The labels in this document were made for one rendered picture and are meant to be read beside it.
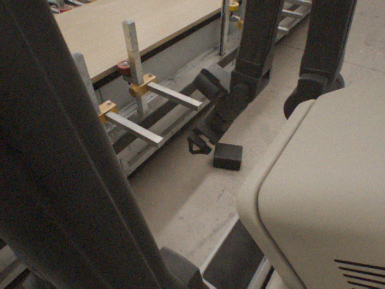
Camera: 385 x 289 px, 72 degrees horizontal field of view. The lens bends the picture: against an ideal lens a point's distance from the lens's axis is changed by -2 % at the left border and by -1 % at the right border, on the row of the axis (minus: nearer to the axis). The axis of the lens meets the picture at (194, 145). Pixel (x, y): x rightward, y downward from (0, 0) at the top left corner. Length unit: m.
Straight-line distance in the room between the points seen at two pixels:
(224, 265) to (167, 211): 1.28
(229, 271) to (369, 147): 0.35
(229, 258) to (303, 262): 0.27
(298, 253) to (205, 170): 1.73
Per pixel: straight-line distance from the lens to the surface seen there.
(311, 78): 0.46
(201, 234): 1.69
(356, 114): 0.28
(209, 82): 0.59
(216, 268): 0.51
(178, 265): 0.23
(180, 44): 1.77
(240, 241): 0.53
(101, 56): 1.43
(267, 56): 0.51
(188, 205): 1.78
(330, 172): 0.22
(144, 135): 0.99
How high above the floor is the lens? 1.52
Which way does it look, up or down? 46 degrees down
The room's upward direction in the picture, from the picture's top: straight up
